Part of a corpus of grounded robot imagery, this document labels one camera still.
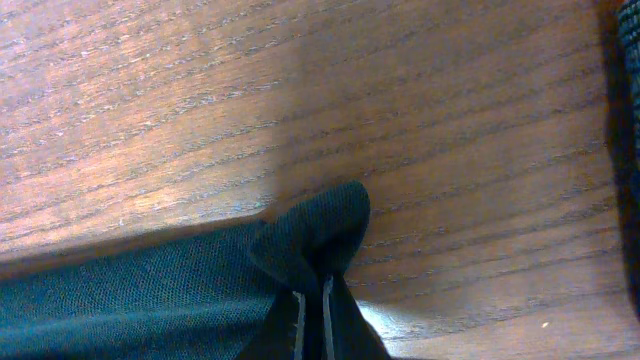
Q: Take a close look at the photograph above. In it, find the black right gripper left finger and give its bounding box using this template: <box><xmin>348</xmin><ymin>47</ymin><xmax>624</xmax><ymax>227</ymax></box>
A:
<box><xmin>235</xmin><ymin>291</ymin><xmax>306</xmax><ymax>360</ymax></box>

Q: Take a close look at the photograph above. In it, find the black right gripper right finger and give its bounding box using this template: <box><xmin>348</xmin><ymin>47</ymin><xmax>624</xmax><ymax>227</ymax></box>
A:
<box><xmin>322</xmin><ymin>276</ymin><xmax>391</xmax><ymax>360</ymax></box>

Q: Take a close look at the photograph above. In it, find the black polo shirt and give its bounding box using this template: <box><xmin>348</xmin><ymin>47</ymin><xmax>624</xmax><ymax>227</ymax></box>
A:
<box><xmin>1</xmin><ymin>182</ymin><xmax>370</xmax><ymax>359</ymax></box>

